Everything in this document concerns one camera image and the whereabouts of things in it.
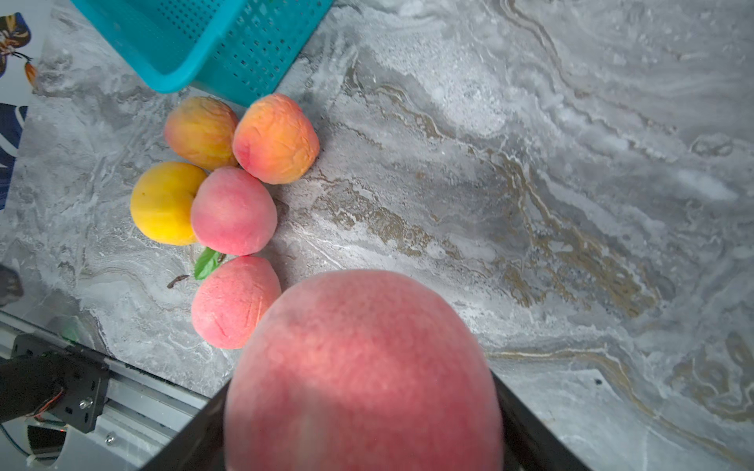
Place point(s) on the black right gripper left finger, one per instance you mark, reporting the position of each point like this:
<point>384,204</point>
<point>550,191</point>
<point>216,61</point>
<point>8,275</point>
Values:
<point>200,445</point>

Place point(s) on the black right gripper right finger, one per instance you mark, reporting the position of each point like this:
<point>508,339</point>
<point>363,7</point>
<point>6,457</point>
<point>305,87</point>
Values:
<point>529,444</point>

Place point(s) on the yellow peach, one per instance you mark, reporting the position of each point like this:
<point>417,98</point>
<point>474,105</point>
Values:
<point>162,199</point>

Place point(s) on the orange pink peach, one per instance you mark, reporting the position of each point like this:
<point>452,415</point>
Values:
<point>201,130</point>
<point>274,141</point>

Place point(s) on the teal plastic basket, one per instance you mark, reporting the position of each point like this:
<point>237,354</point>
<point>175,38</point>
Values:
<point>235,49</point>

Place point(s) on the aluminium front rail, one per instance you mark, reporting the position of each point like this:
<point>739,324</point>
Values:
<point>141,415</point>

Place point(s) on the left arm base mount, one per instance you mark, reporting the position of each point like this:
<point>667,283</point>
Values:
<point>70,383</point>

